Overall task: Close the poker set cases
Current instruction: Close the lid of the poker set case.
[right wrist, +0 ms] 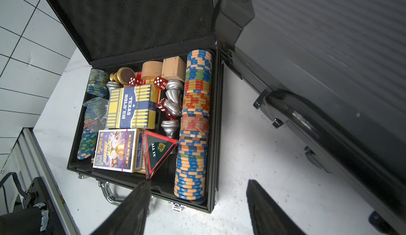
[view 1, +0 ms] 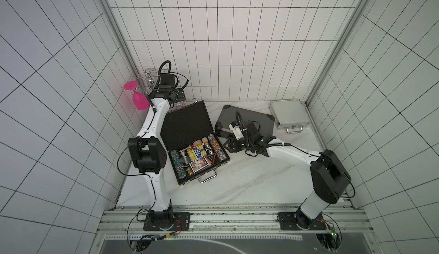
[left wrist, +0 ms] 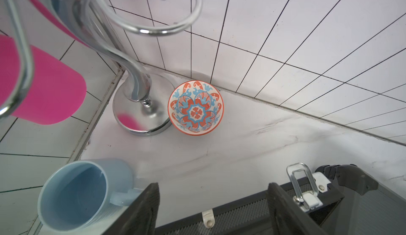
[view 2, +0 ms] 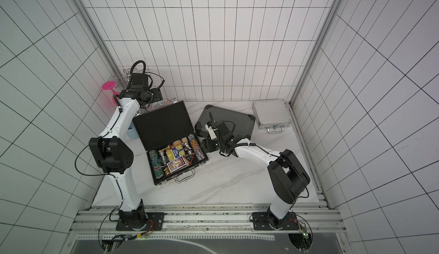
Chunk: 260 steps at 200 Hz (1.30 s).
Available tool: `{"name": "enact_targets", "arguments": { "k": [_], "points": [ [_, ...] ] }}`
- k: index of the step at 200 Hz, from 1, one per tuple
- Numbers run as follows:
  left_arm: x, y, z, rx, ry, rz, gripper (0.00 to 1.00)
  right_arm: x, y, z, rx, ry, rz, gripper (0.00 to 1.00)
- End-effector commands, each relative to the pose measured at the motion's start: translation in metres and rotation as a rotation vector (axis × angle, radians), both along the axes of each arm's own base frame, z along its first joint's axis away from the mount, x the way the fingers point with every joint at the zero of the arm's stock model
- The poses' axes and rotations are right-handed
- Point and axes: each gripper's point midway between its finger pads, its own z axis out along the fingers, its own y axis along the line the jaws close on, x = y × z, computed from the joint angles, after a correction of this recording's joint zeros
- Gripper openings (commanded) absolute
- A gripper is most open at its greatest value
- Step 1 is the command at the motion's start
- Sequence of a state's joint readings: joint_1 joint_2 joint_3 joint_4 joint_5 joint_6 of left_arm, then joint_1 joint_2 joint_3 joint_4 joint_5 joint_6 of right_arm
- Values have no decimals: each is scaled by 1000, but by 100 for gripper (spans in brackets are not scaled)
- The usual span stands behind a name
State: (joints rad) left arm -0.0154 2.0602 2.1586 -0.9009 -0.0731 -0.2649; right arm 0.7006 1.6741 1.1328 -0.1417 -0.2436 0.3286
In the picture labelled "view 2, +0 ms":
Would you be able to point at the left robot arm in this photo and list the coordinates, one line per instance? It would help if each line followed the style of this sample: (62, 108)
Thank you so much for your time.
(110, 151)

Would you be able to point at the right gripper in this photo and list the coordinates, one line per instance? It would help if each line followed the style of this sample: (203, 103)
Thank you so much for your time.
(216, 130)

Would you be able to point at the pink wine glass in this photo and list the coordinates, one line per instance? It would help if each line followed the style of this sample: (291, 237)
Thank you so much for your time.
(110, 86)

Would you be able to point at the metal wire glass rack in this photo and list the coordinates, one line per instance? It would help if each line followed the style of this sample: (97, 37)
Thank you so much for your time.
(125, 74)

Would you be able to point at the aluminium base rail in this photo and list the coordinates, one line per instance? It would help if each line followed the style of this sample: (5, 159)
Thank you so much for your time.
(306, 224)

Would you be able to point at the silver poker case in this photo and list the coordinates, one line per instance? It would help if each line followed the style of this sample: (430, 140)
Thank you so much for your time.
(272, 115)

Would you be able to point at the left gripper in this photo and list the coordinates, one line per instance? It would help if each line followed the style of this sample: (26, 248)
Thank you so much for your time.
(158, 96)

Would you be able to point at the black poker case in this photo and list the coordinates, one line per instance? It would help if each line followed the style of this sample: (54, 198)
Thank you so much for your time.
(240, 124)
(170, 141)

